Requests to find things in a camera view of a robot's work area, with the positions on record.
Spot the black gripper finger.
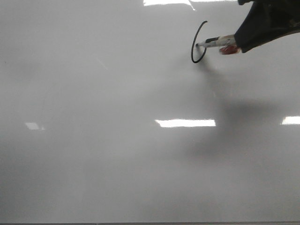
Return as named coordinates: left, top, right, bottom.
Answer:
left=234, top=0, right=300, bottom=53

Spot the black white whiteboard marker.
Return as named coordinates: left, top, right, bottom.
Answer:
left=196, top=35, right=241, bottom=55

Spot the white glossy whiteboard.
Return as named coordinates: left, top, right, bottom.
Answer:
left=0, top=0, right=300, bottom=223

